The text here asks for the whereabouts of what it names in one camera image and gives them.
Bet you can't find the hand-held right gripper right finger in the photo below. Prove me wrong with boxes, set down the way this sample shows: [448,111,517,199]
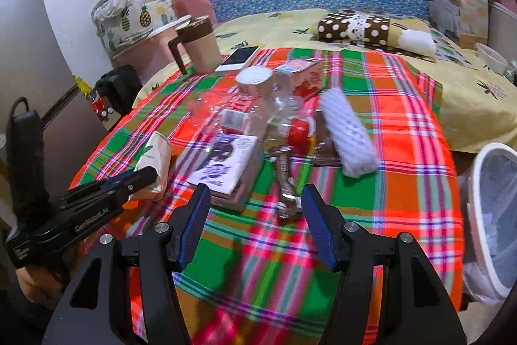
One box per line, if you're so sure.
[301,183,469,345]

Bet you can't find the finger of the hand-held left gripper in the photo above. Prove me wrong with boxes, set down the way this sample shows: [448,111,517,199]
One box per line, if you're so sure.
[60,166,159,210]

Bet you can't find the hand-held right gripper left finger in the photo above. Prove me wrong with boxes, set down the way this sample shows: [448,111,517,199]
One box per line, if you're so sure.
[42,183,211,345]

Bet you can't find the white paper packet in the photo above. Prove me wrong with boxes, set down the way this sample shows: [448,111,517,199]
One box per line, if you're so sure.
[133,131,172,202]

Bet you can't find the purple and white box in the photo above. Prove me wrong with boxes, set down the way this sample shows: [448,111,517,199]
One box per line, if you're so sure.
[178,133,263,212]

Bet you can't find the brown snack wrapper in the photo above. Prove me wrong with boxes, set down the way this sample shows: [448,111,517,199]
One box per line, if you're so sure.
[309,111,344,168]

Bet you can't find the white foam net sleeve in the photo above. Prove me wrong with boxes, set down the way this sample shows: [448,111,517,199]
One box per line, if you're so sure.
[319,86,380,179]

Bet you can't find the clear bottle with red cap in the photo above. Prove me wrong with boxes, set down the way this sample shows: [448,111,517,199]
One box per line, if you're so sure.
[188,88,316,148]

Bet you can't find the white yogurt cup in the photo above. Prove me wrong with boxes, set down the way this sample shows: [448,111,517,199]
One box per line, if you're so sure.
[234,66,275,115]

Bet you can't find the white trash bin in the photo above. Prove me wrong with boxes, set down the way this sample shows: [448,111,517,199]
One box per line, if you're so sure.
[462,143,517,299]

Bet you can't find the person's left forearm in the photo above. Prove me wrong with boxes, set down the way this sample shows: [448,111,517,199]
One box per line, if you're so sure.
[0,286,55,345]

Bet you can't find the person's left hand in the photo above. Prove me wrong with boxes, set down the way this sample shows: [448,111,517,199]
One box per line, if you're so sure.
[17,263,67,303]

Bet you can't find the small red bottles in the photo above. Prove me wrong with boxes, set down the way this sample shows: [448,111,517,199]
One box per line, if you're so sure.
[87,88,114,120]

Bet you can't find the plaid fleece blanket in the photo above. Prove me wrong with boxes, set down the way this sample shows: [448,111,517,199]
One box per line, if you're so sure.
[69,48,463,345]

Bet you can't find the black bag on floor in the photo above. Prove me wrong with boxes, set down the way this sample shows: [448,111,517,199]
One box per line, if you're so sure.
[95,65,143,116]

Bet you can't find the pink stool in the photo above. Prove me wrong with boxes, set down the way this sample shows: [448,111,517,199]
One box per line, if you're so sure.
[111,16,192,76]

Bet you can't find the pink strawberry milk carton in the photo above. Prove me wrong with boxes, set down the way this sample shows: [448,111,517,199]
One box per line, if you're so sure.
[275,58,324,101]

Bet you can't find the pineapple print storage bag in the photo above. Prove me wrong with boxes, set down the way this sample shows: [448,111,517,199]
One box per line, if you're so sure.
[91,0,178,55]

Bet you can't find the white smartphone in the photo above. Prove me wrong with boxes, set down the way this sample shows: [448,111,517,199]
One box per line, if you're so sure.
[214,45,261,73]

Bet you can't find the yellow pineapple print bedsheet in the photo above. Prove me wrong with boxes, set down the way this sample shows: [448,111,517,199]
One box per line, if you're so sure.
[133,7,517,154]

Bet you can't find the clear plastic bin liner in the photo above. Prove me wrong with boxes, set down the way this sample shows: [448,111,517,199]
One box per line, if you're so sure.
[456,149,517,306]

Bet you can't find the brown polka dot pillow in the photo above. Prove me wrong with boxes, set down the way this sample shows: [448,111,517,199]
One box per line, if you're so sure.
[309,9,437,59]

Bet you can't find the white fluffy towel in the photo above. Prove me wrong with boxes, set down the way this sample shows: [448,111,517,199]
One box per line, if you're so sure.
[398,27,438,57]

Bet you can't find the leaf print pillow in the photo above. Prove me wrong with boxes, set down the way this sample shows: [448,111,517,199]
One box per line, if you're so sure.
[428,27,481,67]

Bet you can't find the white bowl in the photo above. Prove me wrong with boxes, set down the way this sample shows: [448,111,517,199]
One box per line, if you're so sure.
[474,43,509,76]

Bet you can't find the white bed board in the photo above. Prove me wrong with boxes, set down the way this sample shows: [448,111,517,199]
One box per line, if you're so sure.
[488,1,517,49]

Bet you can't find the beige mug with brown handle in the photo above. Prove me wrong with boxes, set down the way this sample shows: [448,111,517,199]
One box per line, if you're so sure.
[167,16,222,76]

